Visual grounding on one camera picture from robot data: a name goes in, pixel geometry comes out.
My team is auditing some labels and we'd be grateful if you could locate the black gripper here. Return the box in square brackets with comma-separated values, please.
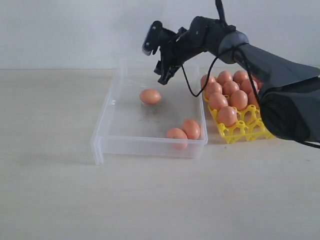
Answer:
[154, 29, 206, 86]

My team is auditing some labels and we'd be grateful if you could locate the brown egg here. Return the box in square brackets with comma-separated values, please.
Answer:
[208, 92, 228, 111]
[182, 118, 201, 140]
[216, 70, 233, 86]
[233, 70, 249, 85]
[222, 81, 240, 96]
[205, 82, 223, 99]
[240, 79, 258, 95]
[200, 74, 216, 89]
[139, 88, 162, 105]
[217, 106, 238, 127]
[248, 91, 260, 109]
[229, 90, 248, 111]
[255, 79, 263, 90]

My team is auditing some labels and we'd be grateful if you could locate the clear plastic bin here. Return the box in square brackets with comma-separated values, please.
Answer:
[90, 58, 208, 165]

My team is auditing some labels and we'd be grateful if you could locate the brown egg frontmost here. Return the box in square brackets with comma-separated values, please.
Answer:
[166, 128, 188, 150]

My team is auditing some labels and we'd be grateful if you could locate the yellow plastic egg tray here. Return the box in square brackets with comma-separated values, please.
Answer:
[203, 89, 273, 144]

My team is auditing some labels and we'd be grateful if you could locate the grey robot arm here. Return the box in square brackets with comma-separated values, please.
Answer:
[143, 16, 320, 143]

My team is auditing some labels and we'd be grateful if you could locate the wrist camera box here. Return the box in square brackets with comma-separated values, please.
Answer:
[142, 20, 176, 56]

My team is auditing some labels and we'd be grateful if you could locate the black cable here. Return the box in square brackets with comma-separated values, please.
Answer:
[182, 0, 320, 150]

